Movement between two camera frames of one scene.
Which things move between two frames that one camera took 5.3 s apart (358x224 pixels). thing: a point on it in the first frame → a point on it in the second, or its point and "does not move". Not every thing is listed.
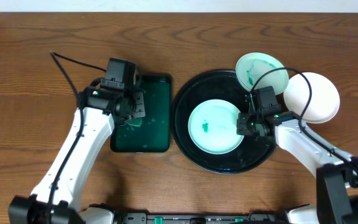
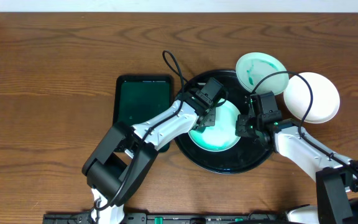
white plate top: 325,102 does not move
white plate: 252,66 does not move
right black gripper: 242,128 does not move
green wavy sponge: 135,122 → 200,129
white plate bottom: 212,127 does not move
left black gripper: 138,105 → 208,118
